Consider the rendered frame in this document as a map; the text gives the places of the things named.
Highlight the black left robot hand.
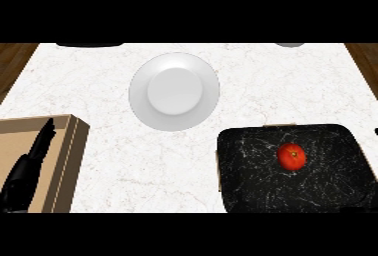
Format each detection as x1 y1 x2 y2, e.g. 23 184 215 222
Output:
0 117 57 214

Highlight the red tomato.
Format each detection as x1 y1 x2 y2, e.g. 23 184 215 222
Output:
276 142 308 172

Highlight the black marbled tray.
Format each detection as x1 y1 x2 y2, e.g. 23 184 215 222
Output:
215 123 378 214

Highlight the white oval plate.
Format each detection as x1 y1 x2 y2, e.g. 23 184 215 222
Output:
127 51 221 133

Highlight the grey round object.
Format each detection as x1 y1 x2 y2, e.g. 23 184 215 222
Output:
273 42 307 48

